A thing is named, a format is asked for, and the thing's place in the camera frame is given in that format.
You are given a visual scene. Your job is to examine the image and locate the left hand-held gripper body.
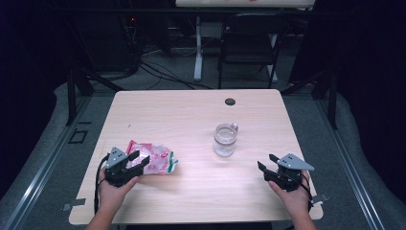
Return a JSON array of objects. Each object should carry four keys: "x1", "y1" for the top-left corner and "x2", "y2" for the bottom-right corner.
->
[{"x1": 104, "y1": 147, "x2": 145, "y2": 188}]

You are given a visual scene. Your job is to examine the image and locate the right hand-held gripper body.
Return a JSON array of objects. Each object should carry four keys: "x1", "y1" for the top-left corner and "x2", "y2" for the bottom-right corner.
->
[{"x1": 271, "y1": 152, "x2": 315, "y2": 193}]

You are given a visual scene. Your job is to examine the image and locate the pink and white snack bag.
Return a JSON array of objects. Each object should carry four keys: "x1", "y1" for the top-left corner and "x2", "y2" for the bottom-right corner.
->
[{"x1": 125, "y1": 139, "x2": 179, "y2": 175}]

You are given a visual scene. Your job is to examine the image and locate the clear plastic jar with lid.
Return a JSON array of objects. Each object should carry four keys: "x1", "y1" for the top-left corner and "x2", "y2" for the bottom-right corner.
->
[{"x1": 213, "y1": 122, "x2": 239, "y2": 158}]

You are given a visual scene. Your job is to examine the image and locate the person's left hand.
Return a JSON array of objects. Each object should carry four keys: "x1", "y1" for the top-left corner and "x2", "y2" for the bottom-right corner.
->
[{"x1": 97, "y1": 167, "x2": 140, "y2": 214}]

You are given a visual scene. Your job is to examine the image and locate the person's right hand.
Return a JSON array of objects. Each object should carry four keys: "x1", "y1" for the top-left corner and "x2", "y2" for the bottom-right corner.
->
[{"x1": 267, "y1": 171, "x2": 312, "y2": 219}]

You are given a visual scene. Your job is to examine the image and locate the black metal stand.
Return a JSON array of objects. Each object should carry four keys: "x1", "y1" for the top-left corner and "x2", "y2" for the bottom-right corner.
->
[
  {"x1": 281, "y1": 68, "x2": 339, "y2": 130},
  {"x1": 65, "y1": 68, "x2": 125, "y2": 127}
]

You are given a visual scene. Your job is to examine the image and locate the black folding chair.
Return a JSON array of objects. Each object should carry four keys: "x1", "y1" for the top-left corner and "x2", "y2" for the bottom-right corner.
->
[{"x1": 217, "y1": 12, "x2": 290, "y2": 90}]

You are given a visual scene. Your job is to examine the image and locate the white desk leg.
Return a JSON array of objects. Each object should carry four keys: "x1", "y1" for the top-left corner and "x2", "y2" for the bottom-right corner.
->
[{"x1": 193, "y1": 15, "x2": 204, "y2": 81}]

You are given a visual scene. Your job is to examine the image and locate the black computer tower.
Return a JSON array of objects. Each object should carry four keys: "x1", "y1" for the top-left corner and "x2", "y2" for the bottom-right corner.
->
[{"x1": 75, "y1": 13, "x2": 140, "y2": 73}]

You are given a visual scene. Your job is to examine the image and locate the dark curtain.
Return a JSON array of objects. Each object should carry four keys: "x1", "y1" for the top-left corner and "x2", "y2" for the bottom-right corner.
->
[
  {"x1": 334, "y1": 0, "x2": 406, "y2": 205},
  {"x1": 0, "y1": 0, "x2": 70, "y2": 199}
]

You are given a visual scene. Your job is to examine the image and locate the white background desk top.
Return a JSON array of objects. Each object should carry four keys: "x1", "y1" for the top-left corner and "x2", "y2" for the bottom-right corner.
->
[{"x1": 174, "y1": 0, "x2": 316, "y2": 9}]

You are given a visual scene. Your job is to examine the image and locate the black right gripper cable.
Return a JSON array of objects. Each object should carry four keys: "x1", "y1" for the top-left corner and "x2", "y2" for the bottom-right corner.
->
[{"x1": 300, "y1": 173, "x2": 314, "y2": 214}]

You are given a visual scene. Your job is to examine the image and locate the aluminium floor rail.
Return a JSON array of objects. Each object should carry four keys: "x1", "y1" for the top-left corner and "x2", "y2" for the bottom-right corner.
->
[
  {"x1": 314, "y1": 95, "x2": 387, "y2": 230},
  {"x1": 0, "y1": 95, "x2": 92, "y2": 230}
]

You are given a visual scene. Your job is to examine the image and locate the black floor cables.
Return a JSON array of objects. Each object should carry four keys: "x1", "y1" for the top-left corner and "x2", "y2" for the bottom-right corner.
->
[{"x1": 138, "y1": 60, "x2": 214, "y2": 91}]

